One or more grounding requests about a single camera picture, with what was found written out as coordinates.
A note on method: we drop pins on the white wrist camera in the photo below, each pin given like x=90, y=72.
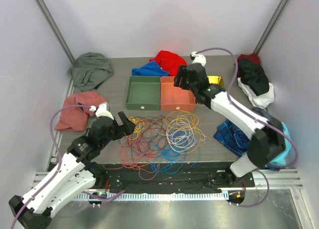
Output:
x=102, y=110
x=198, y=58

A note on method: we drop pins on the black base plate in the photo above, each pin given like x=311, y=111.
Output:
x=186, y=178

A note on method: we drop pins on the blue plaid cloth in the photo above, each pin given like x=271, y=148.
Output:
x=232, y=137

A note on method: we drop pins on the black cloth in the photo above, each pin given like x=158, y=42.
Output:
x=253, y=75

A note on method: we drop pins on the grey cloth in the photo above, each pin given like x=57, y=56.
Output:
x=90, y=70

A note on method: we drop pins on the dark red cloth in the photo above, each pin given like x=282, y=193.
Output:
x=252, y=57

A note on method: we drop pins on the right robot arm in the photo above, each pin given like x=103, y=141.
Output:
x=267, y=139

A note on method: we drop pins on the dusty pink cloth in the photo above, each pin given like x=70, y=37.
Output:
x=76, y=118

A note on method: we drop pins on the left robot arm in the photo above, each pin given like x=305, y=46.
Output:
x=74, y=173

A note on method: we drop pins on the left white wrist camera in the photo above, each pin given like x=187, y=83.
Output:
x=102, y=110

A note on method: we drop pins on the slotted cable duct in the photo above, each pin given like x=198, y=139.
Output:
x=173, y=197

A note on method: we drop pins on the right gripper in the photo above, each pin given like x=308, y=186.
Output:
x=182, y=73

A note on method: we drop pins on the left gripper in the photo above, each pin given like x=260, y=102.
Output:
x=126, y=129

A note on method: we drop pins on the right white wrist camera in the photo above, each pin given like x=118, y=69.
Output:
x=198, y=58

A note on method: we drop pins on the white cloth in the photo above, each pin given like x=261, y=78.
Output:
x=261, y=101

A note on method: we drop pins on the green drawer box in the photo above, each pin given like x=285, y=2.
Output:
x=143, y=93

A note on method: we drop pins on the salmon drawer box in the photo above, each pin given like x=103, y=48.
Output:
x=174, y=98

